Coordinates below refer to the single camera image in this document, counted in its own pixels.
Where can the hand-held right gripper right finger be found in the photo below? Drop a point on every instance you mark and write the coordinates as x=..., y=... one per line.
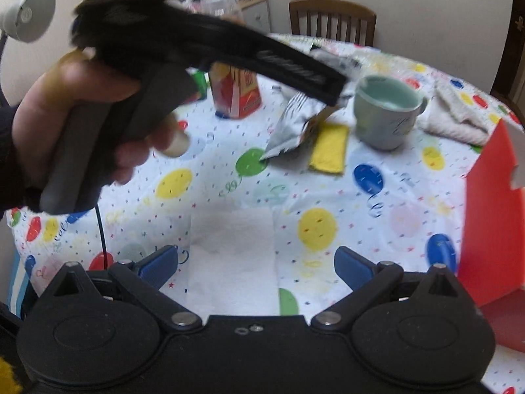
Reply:
x=352, y=266

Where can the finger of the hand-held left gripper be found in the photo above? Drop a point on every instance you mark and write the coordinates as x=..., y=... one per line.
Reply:
x=283, y=65

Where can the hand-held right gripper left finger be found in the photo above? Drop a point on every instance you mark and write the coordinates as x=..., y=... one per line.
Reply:
x=158, y=264

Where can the silver foil packet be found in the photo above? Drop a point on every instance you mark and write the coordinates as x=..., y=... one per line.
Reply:
x=287, y=127
x=334, y=59

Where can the person's left hand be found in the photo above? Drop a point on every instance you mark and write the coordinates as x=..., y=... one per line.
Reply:
x=53, y=111

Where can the balloon print tablecloth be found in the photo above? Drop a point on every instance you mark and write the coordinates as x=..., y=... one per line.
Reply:
x=369, y=221

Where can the red yellow carton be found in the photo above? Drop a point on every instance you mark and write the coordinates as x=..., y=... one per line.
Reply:
x=238, y=94

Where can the grey wooden cabinet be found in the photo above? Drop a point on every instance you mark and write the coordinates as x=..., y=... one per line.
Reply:
x=256, y=12

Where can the brown wooden chair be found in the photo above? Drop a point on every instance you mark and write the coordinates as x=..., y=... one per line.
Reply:
x=332, y=20

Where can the white paper towel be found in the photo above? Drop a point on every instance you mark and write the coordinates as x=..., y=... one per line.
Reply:
x=233, y=250

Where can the green bottle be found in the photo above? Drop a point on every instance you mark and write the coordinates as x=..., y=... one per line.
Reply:
x=201, y=86

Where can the yellow cloth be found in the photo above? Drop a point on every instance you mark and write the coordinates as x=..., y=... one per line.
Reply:
x=328, y=150

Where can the grey green cup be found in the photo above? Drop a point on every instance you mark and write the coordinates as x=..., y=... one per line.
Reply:
x=381, y=123

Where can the white desk lamp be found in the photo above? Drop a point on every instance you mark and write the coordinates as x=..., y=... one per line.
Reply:
x=28, y=14

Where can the blue striped bag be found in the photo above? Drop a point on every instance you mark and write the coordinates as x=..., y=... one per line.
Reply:
x=16, y=283

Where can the red cardboard box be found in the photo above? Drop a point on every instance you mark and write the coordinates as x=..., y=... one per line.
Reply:
x=492, y=221

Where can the white knitted towel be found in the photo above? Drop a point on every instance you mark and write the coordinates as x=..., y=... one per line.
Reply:
x=455, y=111

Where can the yellow fuzzy object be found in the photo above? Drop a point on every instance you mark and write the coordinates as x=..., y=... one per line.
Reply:
x=7, y=375

